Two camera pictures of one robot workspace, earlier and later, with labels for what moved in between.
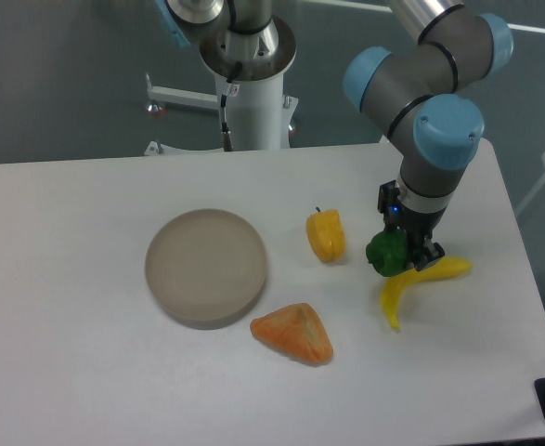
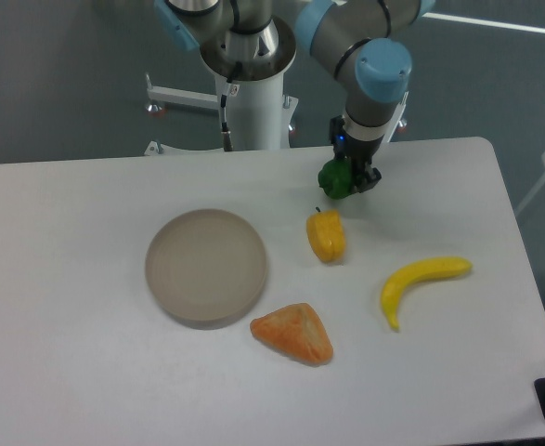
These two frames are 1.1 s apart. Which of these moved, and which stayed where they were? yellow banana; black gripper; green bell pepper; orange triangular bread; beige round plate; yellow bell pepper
Moved: green bell pepper; black gripper
Stayed: orange triangular bread; yellow bell pepper; yellow banana; beige round plate
